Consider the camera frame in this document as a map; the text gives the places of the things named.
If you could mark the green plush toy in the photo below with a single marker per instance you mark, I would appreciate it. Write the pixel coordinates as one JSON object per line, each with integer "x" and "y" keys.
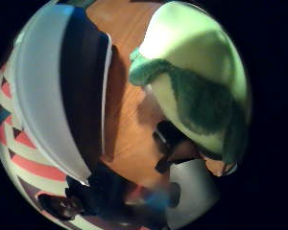
{"x": 195, "y": 64}

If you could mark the white bowl with striped outside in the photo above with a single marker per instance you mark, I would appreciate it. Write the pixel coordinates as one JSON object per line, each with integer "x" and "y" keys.
{"x": 38, "y": 83}

